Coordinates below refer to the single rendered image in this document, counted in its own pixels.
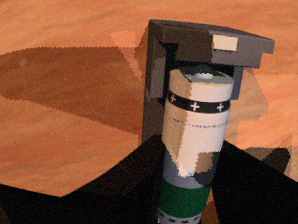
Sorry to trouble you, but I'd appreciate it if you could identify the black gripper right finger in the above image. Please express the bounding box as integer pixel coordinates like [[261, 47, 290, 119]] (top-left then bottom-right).
[[212, 140, 298, 224]]

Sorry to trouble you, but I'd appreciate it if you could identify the white and green battery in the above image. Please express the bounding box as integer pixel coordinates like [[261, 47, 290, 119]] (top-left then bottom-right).
[[156, 64, 234, 224]]

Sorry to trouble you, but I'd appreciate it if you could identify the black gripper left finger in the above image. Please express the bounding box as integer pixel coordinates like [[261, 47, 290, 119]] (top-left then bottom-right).
[[0, 135, 166, 224]]

